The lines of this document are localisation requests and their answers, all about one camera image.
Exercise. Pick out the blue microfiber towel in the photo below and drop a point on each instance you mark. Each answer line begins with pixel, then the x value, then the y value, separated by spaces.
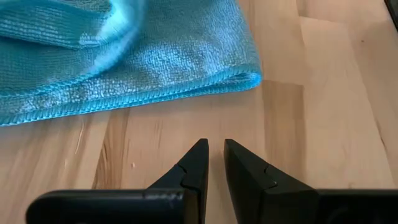
pixel 140 62

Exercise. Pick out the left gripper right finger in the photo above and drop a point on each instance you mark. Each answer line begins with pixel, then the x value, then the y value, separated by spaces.
pixel 255 193

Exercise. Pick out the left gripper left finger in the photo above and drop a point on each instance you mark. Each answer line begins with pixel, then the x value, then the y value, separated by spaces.
pixel 186 186

